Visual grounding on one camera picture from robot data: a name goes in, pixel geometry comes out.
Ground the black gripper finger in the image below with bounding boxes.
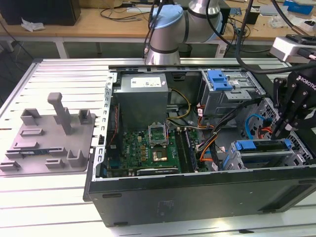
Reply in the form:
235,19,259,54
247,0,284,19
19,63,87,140
271,77,289,139
283,85,309,132

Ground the hard disk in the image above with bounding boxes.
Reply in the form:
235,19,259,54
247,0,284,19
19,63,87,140
224,138,294,171

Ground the metal disk bay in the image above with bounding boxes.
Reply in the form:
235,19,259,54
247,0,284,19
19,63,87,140
221,139,306,171

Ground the blue plastic drive latch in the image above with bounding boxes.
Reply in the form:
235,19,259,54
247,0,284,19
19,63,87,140
207,70,234,91

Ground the metal optical drive cage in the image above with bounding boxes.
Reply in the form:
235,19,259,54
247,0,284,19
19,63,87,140
199,70,267,119

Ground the small black box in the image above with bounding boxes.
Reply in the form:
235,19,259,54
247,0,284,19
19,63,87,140
246,9,260,25

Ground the blue cardboard box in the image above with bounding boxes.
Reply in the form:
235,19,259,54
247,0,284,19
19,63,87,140
283,0,313,13

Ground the black RAM slot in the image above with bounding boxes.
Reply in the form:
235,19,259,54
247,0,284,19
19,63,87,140
174,128,192,173

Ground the metal socket cover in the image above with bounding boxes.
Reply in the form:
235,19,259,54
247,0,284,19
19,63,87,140
147,123,167,148

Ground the black open PC case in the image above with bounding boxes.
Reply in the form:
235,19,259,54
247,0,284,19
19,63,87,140
82,63,316,227

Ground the CPU socket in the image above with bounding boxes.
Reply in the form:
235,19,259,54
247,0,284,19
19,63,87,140
151,147,170,163

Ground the grey power supply unit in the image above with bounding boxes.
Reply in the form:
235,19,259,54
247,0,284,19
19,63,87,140
113,73,171,129

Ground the black graphics card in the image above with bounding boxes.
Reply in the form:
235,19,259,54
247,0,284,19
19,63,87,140
136,167,180,176

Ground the green motherboard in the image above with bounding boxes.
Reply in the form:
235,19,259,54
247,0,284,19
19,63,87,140
105,119,214,176

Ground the wooden desk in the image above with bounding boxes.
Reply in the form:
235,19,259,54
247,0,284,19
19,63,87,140
0,0,316,43

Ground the grey plastic parts rack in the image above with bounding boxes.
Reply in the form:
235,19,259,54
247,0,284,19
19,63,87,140
0,92,97,176

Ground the RAM stick on rack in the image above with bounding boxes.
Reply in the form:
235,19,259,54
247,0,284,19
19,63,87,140
19,148,50,156

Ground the large black computer box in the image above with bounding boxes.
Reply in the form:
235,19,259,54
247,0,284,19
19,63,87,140
0,0,81,27

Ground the crumpled white plastic bag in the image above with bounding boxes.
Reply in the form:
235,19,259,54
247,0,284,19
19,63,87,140
21,17,46,33

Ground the blue data wire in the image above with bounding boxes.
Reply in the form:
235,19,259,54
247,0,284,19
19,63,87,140
245,113,272,140

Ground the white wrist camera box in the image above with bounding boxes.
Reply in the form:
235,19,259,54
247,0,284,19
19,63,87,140
269,36,303,62

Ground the black sleeved wire bundle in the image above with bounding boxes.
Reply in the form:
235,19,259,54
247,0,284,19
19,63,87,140
208,98,263,171

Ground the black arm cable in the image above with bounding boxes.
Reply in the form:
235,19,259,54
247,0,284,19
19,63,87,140
234,0,316,75

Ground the yellow power wire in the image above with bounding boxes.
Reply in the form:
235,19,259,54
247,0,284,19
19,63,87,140
167,88,192,122

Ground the orange power wire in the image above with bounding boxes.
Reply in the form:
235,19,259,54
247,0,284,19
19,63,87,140
198,139,217,163

